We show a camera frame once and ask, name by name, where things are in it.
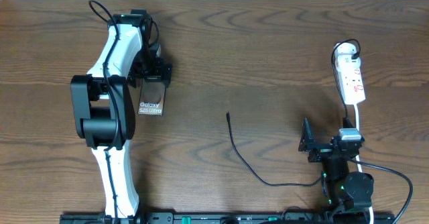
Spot black USB charging cable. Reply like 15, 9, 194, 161
226, 38, 362, 187

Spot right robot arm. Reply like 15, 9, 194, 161
298, 118, 374, 223

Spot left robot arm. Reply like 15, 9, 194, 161
68, 9, 172, 223

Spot white USB charger plug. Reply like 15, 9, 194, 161
334, 42, 357, 57

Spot white power strip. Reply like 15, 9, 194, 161
335, 54, 365, 105

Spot black mounting rail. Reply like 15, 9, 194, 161
59, 209, 395, 224

